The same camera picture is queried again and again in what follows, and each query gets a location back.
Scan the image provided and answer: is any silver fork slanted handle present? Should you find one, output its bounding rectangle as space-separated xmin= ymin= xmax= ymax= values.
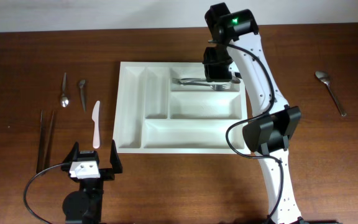
xmin=179 ymin=82 xmax=231 ymax=91

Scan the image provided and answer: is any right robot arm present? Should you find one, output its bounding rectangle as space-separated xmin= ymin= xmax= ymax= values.
xmin=203 ymin=2 xmax=304 ymax=223

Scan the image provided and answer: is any right black cable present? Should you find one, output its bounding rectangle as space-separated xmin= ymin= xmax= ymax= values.
xmin=208 ymin=39 xmax=285 ymax=222

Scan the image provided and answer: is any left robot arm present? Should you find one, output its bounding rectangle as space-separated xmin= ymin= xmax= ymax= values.
xmin=61 ymin=141 xmax=123 ymax=224

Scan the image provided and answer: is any silver fork with round handle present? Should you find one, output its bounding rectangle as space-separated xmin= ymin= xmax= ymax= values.
xmin=172 ymin=78 xmax=208 ymax=86

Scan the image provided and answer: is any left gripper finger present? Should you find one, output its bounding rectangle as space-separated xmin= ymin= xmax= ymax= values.
xmin=63 ymin=142 xmax=79 ymax=163
xmin=109 ymin=140 xmax=122 ymax=173

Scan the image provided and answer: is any small silver teaspoon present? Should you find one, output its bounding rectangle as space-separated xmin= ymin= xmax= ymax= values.
xmin=60 ymin=73 xmax=69 ymax=108

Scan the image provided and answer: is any white plastic knife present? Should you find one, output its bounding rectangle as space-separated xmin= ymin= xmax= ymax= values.
xmin=91 ymin=101 xmax=101 ymax=149

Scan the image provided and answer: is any silver tablespoon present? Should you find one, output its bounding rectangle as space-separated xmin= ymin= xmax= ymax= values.
xmin=314 ymin=71 xmax=347 ymax=116
xmin=179 ymin=76 xmax=241 ymax=84

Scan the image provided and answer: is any small dark teaspoon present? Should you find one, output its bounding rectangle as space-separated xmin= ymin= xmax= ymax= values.
xmin=78 ymin=80 xmax=86 ymax=112

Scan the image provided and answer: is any black cable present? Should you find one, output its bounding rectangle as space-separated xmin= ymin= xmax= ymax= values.
xmin=23 ymin=162 xmax=70 ymax=224
xmin=208 ymin=39 xmax=285 ymax=222

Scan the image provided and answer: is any left black cable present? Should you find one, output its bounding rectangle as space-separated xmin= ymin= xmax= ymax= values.
xmin=23 ymin=162 xmax=70 ymax=224

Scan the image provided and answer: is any white plastic cutlery tray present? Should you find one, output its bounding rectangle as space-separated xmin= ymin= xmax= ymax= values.
xmin=112 ymin=62 xmax=249 ymax=154

